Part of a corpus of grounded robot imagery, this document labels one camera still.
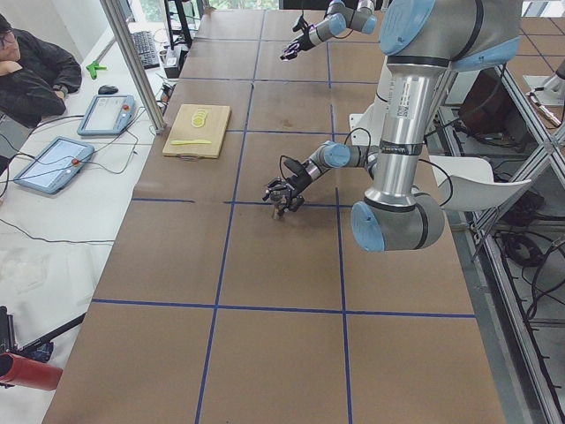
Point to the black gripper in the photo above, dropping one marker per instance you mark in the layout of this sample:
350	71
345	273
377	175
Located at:
295	185
301	41

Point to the steel jigger measuring cup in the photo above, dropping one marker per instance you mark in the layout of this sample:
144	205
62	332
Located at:
279	200

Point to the clear glass measuring cup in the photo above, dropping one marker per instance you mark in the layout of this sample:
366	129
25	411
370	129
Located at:
288	54

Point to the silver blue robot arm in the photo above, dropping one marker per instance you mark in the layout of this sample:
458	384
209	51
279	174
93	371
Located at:
338	18
421	40

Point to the bamboo cutting board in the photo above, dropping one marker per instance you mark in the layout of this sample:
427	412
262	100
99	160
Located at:
217	122

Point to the lemon slices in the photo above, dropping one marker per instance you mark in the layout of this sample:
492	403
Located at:
199	118

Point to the yellow plastic knife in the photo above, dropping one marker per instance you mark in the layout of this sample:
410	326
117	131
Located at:
190	142

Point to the black keyboard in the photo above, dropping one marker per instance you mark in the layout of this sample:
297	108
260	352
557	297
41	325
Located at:
143	42

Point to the white plastic chair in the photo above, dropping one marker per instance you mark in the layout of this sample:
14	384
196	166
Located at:
467	184

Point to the black computer mouse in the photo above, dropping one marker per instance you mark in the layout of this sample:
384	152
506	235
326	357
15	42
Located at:
107	90

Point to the far blue teach pendant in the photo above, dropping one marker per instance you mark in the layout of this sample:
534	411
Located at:
107	115

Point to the blue teach pendant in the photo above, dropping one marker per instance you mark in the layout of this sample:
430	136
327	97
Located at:
107	115
56	165

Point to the green plastic tool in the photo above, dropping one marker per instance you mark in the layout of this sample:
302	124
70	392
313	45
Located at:
93	69

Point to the near blue teach pendant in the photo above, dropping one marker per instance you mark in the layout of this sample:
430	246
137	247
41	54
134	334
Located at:
56	165

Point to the person in dark jacket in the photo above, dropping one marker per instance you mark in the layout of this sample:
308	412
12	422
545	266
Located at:
36	76

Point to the red cylinder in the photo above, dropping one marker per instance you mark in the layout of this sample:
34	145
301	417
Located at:
20	371

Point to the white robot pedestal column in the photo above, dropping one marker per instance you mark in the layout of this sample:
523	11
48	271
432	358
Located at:
366	128

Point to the aluminium frame post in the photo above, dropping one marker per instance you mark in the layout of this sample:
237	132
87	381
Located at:
121	32

